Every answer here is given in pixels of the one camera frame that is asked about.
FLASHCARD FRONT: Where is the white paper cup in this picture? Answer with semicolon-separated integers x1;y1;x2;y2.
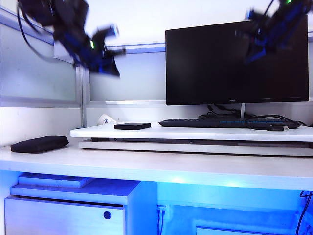
98;114;118;126

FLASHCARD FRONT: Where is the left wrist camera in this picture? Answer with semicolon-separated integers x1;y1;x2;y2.
94;23;120;40

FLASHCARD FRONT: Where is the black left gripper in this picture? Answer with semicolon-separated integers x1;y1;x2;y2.
53;26;127;78

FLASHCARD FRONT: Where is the white flat board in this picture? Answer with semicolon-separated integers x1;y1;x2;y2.
17;172;95;189

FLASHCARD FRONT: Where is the black computer monitor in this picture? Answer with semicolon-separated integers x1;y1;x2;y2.
165;15;309;106

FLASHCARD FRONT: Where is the white drawer cabinet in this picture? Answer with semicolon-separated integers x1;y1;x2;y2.
4;180;141;235

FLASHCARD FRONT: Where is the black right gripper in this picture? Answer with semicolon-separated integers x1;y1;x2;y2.
244;13;291;64

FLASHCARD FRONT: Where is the aluminium partition corner post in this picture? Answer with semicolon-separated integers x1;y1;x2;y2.
75;63;90;128

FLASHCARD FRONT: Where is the black monitor foot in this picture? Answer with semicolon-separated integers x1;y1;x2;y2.
198;114;242;121

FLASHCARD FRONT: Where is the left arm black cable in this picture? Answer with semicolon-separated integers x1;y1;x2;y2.
16;2;58;61

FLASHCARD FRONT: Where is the frosted glass partition panel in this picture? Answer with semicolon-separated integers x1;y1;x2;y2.
89;52;167;103
0;23;81;102

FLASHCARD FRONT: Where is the black keyboard blue stripe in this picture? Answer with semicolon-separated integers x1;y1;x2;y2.
158;118;302;130

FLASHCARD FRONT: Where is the black portable hard drive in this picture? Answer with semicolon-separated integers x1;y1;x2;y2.
113;122;152;131

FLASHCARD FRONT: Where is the white desk riser top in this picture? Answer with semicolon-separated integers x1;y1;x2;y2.
69;121;313;143

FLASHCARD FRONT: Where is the black cable under desk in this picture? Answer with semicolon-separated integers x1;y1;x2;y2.
294;190;313;235

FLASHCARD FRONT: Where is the grey partition bracket plate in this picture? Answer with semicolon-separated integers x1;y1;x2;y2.
53;39;81;67

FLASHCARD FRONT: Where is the black soft pouch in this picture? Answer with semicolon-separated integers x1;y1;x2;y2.
10;135;69;154

